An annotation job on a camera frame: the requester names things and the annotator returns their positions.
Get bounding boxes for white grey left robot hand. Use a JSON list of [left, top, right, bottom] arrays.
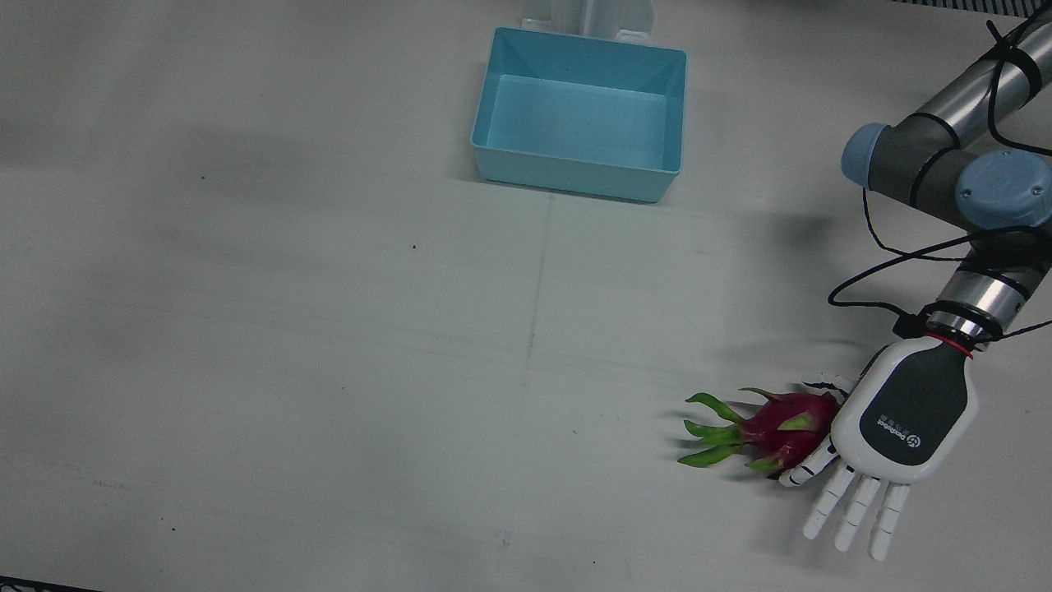
[[778, 333, 980, 562]]

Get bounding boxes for pink dragon fruit green scales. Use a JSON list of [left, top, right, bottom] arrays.
[[677, 386, 842, 474]]

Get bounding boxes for dark ribbed vent strip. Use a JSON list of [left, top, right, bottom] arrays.
[[892, 0, 1052, 19]]

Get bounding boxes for light blue plastic bin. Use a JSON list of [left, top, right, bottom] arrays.
[[470, 26, 688, 204]]

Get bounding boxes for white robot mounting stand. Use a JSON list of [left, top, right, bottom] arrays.
[[520, 0, 656, 43]]

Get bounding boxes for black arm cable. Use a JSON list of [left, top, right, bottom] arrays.
[[828, 16, 1052, 342]]

